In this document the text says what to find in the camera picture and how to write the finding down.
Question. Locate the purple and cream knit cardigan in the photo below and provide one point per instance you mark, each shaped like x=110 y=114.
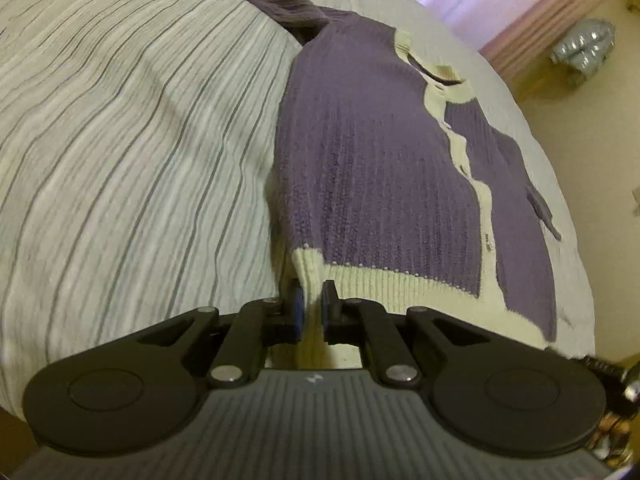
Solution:
x=380 y=170

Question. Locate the silvery patterned cloth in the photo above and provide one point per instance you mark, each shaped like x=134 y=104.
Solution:
x=585 y=47

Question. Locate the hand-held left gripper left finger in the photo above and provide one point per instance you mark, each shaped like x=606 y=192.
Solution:
x=298 y=311

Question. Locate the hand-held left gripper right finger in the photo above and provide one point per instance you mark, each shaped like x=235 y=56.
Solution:
x=328 y=310

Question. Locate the pink drape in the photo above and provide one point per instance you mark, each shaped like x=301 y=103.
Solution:
x=540 y=25

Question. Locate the bed with grey striped bedspread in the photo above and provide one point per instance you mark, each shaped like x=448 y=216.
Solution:
x=135 y=150

